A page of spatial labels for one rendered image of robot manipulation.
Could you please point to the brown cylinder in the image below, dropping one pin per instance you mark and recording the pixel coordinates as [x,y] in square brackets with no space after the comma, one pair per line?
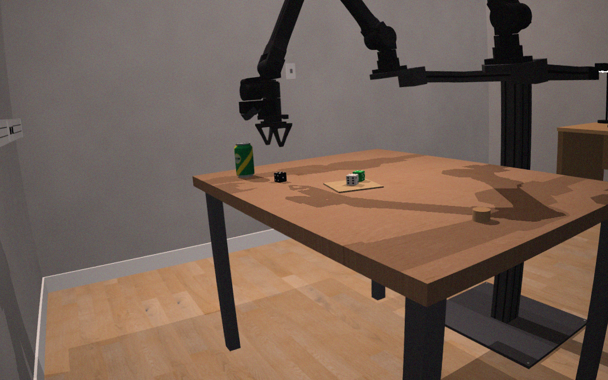
[481,214]

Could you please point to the green die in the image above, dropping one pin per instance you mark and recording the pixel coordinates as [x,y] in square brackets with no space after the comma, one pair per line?
[361,175]

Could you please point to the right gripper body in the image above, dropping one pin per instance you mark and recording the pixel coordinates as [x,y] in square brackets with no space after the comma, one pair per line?
[274,119]

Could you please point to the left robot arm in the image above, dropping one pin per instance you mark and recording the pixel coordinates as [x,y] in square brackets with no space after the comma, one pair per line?
[507,19]

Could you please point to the black die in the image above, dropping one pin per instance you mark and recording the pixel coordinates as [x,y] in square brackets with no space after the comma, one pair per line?
[279,177]

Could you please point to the white die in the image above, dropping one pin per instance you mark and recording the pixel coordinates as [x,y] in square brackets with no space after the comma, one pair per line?
[352,179]

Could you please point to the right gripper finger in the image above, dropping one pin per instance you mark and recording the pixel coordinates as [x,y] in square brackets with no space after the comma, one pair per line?
[275,128]
[259,128]

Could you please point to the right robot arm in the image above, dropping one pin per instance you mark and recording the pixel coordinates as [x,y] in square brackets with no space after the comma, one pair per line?
[376,35]

